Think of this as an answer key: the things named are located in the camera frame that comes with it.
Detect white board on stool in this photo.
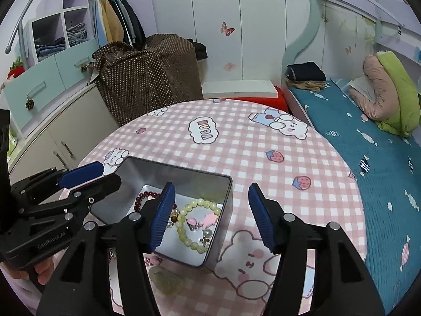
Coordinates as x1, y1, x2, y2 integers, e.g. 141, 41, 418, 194
202, 80, 278, 98

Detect brown dotted fabric cover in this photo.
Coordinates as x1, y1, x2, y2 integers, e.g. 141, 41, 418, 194
88, 33, 203, 126

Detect hanging clothes row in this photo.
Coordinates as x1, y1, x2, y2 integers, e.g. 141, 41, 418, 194
88, 0, 146, 50

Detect green blanket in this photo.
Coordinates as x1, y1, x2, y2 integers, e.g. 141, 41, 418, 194
376, 51, 420, 138

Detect person's left hand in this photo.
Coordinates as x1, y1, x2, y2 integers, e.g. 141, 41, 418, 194
2, 257, 54, 285

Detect dark red bead bracelet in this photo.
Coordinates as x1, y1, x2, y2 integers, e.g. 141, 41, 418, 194
133, 190, 178, 220

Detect teal bunk bed frame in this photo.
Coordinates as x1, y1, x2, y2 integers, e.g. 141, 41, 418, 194
283, 0, 420, 85

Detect pink pillow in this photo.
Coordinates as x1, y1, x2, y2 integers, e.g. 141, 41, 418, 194
348, 55, 399, 121

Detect white wardrobe doors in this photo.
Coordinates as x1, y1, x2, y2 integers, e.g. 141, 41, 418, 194
153, 0, 309, 84

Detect folded tan clothes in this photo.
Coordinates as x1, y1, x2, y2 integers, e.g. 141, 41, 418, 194
285, 79, 327, 93

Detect silver metal tin box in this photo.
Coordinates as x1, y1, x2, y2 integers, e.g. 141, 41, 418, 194
88, 155, 234, 268

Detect pink checkered bear tablecloth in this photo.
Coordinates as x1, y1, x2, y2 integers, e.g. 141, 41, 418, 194
78, 100, 367, 315

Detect pale green jade pendant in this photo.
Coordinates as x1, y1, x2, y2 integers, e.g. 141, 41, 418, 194
148, 266, 184, 295

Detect teal candy print bedsheet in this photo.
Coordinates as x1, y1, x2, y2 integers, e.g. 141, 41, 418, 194
290, 79, 420, 315

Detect pale green bead bracelet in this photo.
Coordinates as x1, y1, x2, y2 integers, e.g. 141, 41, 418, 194
176, 197, 222, 255

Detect beige lower cabinet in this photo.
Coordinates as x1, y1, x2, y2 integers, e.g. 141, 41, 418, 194
9, 84, 118, 183

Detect lilac open shelf unit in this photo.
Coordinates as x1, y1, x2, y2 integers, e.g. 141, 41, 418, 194
19, 0, 94, 68

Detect teal drawer cabinet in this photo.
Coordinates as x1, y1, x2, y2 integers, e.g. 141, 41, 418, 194
2, 39, 98, 129

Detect grey metal handrail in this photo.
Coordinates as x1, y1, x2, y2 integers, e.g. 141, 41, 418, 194
1, 0, 40, 55

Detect folded black clothes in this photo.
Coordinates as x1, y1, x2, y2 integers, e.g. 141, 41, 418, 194
285, 61, 326, 82

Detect black garment behind cover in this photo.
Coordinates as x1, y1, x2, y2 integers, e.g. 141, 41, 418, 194
188, 38, 208, 61

